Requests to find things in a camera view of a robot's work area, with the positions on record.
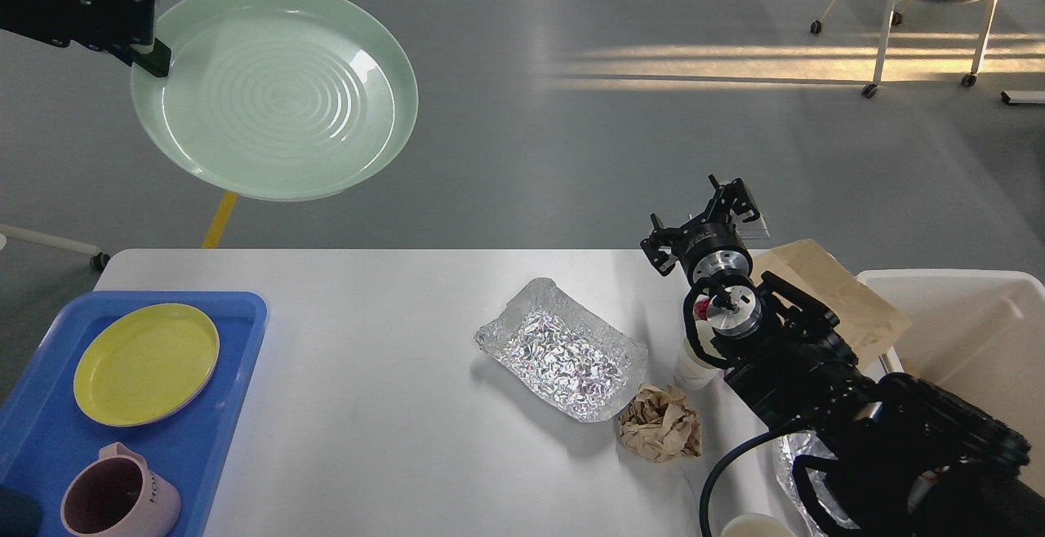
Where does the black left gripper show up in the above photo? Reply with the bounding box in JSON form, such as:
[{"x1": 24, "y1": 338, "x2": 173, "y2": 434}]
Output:
[{"x1": 1, "y1": 0, "x2": 171, "y2": 78}]

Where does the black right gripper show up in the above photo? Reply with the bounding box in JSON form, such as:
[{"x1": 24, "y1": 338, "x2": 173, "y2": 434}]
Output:
[{"x1": 638, "y1": 174, "x2": 762, "y2": 283}]

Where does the light green plate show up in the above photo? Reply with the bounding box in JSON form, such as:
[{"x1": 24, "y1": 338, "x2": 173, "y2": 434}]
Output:
[{"x1": 130, "y1": 0, "x2": 419, "y2": 202}]

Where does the brown paper bag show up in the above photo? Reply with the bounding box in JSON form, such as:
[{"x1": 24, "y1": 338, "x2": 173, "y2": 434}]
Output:
[{"x1": 753, "y1": 239, "x2": 911, "y2": 374}]

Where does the pink mug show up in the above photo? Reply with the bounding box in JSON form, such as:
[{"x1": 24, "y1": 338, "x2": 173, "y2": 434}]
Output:
[{"x1": 60, "y1": 442, "x2": 180, "y2": 536}]

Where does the teal mug yellow inside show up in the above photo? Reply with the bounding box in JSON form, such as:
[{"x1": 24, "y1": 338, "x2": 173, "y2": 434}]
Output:
[{"x1": 1, "y1": 486, "x2": 42, "y2": 537}]

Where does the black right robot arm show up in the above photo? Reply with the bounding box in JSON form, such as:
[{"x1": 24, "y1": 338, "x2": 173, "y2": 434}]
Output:
[{"x1": 641, "y1": 179, "x2": 1044, "y2": 536}]

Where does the crumpled foil under arm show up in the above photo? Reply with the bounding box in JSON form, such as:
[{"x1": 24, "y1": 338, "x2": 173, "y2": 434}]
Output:
[{"x1": 774, "y1": 431, "x2": 858, "y2": 531}]

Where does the white paper cup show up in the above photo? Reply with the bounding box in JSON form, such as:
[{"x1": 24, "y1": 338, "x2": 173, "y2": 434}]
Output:
[{"x1": 673, "y1": 338, "x2": 721, "y2": 392}]

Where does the aluminium foil tray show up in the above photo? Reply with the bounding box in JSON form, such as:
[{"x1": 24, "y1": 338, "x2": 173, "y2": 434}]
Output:
[{"x1": 474, "y1": 277, "x2": 649, "y2": 423}]

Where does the crumpled brown paper ball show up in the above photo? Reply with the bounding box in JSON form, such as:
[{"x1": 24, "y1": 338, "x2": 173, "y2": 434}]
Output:
[{"x1": 616, "y1": 382, "x2": 702, "y2": 464}]

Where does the white leg with caster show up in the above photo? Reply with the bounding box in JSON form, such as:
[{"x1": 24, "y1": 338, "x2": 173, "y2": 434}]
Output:
[{"x1": 1, "y1": 224, "x2": 111, "y2": 273}]

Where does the white plastic bin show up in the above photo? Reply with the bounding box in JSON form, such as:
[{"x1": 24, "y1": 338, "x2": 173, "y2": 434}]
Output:
[{"x1": 858, "y1": 269, "x2": 1044, "y2": 492}]

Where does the yellow plate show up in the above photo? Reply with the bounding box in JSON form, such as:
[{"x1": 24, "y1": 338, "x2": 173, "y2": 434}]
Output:
[{"x1": 73, "y1": 303, "x2": 220, "y2": 427}]

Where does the white cup bottom edge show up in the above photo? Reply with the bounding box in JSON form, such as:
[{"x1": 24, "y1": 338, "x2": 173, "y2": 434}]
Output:
[{"x1": 720, "y1": 513, "x2": 795, "y2": 537}]

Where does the white bar on floor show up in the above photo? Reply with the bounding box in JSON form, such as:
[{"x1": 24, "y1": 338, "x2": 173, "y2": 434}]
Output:
[{"x1": 1000, "y1": 90, "x2": 1045, "y2": 106}]

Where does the blue plastic tray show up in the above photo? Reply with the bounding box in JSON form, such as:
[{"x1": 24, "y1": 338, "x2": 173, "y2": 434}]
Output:
[{"x1": 1, "y1": 291, "x2": 268, "y2": 536}]

